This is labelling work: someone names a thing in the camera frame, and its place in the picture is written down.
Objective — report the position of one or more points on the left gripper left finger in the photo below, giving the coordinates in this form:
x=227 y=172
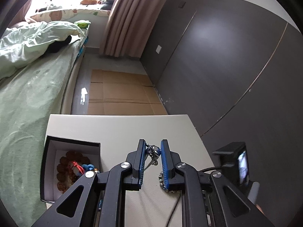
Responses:
x=137 y=160

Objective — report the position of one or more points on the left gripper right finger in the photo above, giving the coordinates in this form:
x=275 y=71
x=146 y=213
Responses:
x=171 y=180

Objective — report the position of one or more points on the black jewelry box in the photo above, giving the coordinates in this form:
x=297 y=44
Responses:
x=61 y=165

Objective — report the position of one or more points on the blue flower knot ornament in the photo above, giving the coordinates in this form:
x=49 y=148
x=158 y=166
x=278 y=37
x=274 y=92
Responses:
x=89 y=167

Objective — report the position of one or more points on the flattened cardboard sheets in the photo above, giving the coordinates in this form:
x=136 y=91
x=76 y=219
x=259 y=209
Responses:
x=120 y=93

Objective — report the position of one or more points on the black garment on bed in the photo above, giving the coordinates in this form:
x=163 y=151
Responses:
x=57 y=45

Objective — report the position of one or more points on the pink curtain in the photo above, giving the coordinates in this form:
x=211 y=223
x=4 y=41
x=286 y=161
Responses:
x=129 y=26

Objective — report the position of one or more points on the light green duvet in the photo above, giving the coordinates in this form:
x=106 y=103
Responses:
x=21 y=46

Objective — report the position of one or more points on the patterned pillow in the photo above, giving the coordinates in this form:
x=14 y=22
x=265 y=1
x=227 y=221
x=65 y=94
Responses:
x=66 y=14

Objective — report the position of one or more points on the white wall switch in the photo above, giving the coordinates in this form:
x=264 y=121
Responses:
x=158 y=49

